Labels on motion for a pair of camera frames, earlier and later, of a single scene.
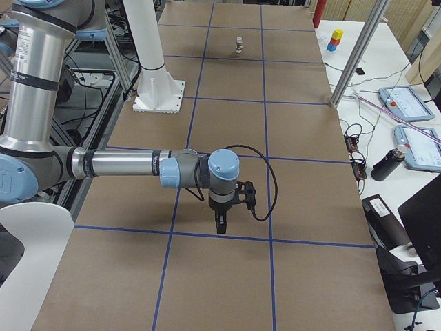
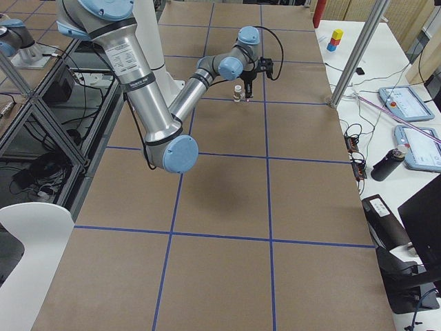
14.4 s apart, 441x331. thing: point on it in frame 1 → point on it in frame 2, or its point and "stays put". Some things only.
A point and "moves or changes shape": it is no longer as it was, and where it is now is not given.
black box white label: [387, 232] stays put
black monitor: [420, 215] stays put
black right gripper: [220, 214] → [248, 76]
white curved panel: [44, 230] stays put
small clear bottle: [239, 46] moves or changes shape
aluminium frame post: [358, 53] stays put
